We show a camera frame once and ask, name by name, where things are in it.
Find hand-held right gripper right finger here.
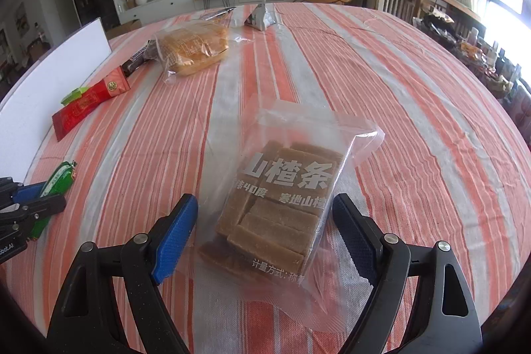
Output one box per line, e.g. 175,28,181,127
332,193,484,354

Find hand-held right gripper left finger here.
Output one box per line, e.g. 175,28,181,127
46,193,199,354

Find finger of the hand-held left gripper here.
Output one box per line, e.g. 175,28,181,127
0,177,49,209
0,194,67,232

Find dark green snack packet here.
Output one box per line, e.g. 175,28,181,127
30,160,79,241

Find clear packet of brown strips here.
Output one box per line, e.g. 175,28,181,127
195,99,384,303

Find lime green silver snack packet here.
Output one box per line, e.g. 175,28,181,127
61,86,90,106

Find white box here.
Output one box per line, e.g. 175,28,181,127
0,17,113,182

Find red snack packet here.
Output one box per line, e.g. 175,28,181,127
52,66,131,142

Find clear packet of yellow bread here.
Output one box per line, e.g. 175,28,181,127
154,20,231,86

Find long colourful snack packet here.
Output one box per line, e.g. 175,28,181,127
202,6,237,22

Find brown chocolate bar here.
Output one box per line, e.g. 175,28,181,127
121,40,157,78

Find cardboard box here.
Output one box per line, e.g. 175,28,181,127
106,19,142,40

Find cluttered bottles and packets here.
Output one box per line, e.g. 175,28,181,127
415,6,531,106

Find silver triangular snack packet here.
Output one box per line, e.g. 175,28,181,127
244,0,278,32

